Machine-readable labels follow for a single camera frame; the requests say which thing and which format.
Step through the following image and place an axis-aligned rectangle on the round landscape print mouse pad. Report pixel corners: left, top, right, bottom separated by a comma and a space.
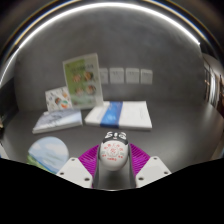
27, 136, 70, 175

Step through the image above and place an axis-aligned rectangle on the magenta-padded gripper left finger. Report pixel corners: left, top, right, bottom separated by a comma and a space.
55, 143, 102, 189

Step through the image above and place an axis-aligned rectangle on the green standing poster card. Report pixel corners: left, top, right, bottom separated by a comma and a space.
62, 52, 104, 110

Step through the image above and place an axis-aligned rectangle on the row of white wall plates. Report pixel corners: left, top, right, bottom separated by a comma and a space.
99, 67, 154, 85

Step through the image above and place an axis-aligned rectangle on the white and black computer mouse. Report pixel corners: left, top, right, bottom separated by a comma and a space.
99, 130, 130, 172

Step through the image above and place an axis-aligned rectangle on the small white colourful print card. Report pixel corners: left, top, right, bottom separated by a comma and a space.
44, 85, 74, 113

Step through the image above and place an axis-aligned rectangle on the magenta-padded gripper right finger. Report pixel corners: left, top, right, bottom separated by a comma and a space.
127, 143, 173, 189

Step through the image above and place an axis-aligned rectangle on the grey landscape cover book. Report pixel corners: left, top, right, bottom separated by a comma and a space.
31, 108, 84, 135

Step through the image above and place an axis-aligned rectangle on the white book with blue band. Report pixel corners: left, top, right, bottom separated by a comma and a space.
83, 100, 153, 131

